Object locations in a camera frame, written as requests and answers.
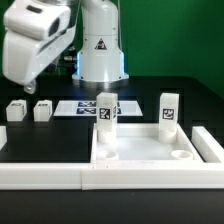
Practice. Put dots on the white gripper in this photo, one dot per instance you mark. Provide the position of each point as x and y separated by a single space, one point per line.
37 32

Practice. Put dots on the white square table top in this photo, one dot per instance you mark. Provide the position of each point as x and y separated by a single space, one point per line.
139 142

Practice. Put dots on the white U-shaped obstacle fence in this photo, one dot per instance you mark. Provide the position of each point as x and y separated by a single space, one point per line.
51 161

